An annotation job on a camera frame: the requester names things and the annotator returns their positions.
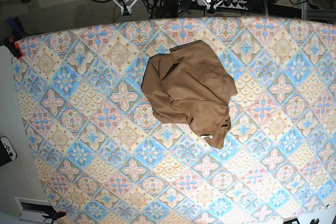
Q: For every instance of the white power strip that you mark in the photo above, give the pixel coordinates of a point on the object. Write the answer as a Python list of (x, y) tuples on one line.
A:
[(235, 4)]

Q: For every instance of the patterned tablecloth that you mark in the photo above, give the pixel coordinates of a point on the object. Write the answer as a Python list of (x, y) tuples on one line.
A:
[(103, 157)]

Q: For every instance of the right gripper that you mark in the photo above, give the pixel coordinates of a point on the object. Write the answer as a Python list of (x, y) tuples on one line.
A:
[(125, 6)]

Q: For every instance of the red and black clamp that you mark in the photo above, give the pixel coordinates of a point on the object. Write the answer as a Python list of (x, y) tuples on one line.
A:
[(13, 47)]

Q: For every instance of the orange and black clamp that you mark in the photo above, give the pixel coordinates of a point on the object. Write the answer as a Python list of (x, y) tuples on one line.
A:
[(54, 215)]

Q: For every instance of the brown t-shirt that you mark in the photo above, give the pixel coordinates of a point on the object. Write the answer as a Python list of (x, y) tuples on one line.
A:
[(189, 85)]

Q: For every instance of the game console with white controller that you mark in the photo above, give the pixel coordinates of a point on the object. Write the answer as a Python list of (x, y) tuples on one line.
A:
[(7, 152)]

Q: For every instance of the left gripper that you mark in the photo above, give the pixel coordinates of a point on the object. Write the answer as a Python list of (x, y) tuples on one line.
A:
[(210, 5)]

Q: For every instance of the white vent box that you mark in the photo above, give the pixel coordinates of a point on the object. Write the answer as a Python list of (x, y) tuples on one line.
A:
[(32, 210)]

